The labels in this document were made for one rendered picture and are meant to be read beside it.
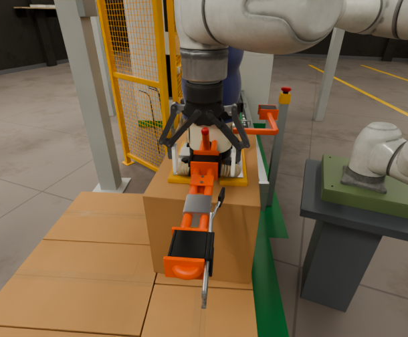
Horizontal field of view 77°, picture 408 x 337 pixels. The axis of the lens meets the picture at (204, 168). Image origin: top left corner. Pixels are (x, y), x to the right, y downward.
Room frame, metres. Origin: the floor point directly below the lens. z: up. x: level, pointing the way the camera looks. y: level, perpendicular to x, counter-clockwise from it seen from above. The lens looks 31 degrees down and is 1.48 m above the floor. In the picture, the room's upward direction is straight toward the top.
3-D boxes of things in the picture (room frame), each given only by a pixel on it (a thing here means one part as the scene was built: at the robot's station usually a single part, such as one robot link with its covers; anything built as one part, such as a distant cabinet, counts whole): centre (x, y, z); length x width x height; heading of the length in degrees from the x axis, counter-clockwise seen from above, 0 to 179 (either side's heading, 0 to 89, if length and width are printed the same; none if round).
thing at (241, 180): (0.94, -0.12, 0.97); 0.34 x 0.10 x 0.05; 175
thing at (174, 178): (0.95, 0.07, 0.97); 0.34 x 0.10 x 0.05; 175
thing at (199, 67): (0.53, 0.00, 1.39); 0.09 x 0.09 x 0.06
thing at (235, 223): (0.98, -0.03, 0.75); 0.60 x 0.40 x 0.40; 172
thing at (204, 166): (0.70, 0.00, 1.08); 0.10 x 0.08 x 0.06; 85
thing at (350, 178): (1.04, -0.76, 0.84); 0.22 x 0.18 x 0.06; 151
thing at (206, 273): (0.40, -0.03, 1.08); 0.31 x 0.03 x 0.05; 175
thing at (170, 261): (0.35, 0.03, 1.08); 0.08 x 0.07 x 0.05; 175
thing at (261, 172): (2.46, -0.45, 0.50); 2.31 x 0.05 x 0.19; 176
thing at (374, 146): (1.01, -0.75, 0.98); 0.18 x 0.16 x 0.22; 32
